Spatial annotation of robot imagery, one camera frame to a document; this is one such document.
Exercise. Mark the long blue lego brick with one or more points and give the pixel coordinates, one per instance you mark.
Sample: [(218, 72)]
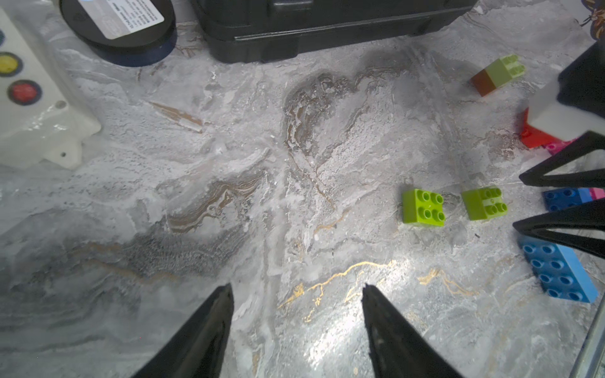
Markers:
[(559, 270)]

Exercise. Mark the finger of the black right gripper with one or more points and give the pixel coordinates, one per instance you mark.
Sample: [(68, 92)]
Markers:
[(589, 216)]

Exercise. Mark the small blue lego brick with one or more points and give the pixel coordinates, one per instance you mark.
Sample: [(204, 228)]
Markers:
[(563, 198)]

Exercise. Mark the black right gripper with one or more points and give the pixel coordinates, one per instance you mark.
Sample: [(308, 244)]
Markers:
[(583, 80)]

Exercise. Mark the green lego brick middle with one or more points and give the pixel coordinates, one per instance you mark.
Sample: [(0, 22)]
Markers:
[(484, 203)]

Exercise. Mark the white button control box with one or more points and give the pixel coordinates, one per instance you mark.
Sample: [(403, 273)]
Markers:
[(43, 115)]

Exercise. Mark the black plastic tool case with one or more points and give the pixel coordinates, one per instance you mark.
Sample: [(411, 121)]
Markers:
[(250, 31)]

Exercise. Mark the orange lego brick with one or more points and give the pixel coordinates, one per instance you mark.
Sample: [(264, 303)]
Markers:
[(483, 83)]

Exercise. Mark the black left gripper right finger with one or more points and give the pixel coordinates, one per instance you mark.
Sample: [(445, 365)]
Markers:
[(396, 348)]

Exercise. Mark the lime green lego brick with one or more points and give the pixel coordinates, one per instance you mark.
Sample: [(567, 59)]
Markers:
[(504, 70)]

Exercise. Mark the pink lego brick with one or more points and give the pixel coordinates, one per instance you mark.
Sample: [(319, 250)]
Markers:
[(597, 193)]

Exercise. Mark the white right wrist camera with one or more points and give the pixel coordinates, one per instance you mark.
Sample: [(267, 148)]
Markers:
[(563, 122)]

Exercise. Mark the green lego brick cluster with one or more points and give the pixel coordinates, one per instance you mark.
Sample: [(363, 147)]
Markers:
[(423, 208)]

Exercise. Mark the black round tape roll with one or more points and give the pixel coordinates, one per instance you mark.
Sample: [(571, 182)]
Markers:
[(130, 33)]

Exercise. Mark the red lego brick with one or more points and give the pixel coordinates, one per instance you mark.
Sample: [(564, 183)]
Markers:
[(532, 137)]

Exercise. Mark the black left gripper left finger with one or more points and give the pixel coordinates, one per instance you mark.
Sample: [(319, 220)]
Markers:
[(198, 348)]

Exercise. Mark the magenta lego brick middle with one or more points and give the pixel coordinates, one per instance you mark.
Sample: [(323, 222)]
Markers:
[(556, 147)]

